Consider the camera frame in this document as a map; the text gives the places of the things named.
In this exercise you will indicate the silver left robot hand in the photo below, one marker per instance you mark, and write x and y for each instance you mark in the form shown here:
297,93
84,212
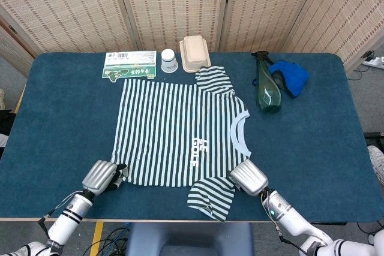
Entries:
99,176

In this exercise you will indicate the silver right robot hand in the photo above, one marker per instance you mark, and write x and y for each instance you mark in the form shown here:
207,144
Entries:
249,178

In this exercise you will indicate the green striped T-shirt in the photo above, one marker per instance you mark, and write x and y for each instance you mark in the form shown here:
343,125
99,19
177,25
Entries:
165,133

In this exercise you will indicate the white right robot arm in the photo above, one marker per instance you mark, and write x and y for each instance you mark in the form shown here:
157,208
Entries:
285,211

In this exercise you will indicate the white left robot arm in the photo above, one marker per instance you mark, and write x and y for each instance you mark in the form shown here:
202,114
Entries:
66,220

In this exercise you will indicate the blue table mat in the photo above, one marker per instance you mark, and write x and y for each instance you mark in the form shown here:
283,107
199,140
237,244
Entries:
60,118

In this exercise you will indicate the blue cloth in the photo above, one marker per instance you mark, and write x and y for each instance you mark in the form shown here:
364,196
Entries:
295,77

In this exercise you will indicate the green white flattened carton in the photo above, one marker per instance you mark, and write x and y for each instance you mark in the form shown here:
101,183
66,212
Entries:
130,64

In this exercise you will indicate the white shoe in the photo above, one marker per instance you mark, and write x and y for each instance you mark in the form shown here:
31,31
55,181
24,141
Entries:
377,160

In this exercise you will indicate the black metal stand base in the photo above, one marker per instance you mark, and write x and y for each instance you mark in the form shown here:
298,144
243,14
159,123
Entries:
375,135

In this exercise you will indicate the white paper cup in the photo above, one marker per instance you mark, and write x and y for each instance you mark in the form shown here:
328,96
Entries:
169,61

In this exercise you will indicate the beige takeaway food box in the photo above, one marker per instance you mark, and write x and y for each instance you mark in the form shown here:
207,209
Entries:
195,52

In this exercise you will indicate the white power strip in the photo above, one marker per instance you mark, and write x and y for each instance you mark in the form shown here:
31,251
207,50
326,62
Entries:
375,61

